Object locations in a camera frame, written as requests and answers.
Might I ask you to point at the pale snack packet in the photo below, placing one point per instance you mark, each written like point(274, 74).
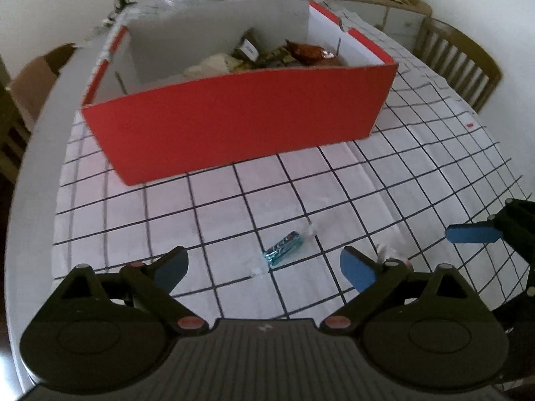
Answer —
point(213, 62)

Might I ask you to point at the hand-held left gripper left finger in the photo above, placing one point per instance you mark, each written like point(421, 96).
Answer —
point(173, 267)

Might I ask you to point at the wooden slatted chair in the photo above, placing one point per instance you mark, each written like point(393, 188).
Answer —
point(459, 62)

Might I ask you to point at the blue candy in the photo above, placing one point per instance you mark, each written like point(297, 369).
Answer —
point(284, 246)

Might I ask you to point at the brown shiny snack packet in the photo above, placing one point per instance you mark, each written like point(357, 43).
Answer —
point(311, 52)

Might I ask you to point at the white checkered tablecloth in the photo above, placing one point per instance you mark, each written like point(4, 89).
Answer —
point(376, 183)

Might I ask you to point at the white candy wrapper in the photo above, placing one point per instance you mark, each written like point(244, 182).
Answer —
point(388, 252)

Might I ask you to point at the wooden side cabinet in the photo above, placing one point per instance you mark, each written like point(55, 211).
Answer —
point(397, 16)

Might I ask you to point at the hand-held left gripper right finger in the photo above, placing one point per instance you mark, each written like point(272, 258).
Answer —
point(357, 269)

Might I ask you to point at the dark green snack packet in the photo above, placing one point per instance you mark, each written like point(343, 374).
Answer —
point(250, 50)

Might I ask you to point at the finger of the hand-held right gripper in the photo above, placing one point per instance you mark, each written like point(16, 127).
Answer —
point(472, 234)
point(522, 313)

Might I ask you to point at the red cardboard box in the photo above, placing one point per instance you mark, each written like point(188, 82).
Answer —
point(234, 121)

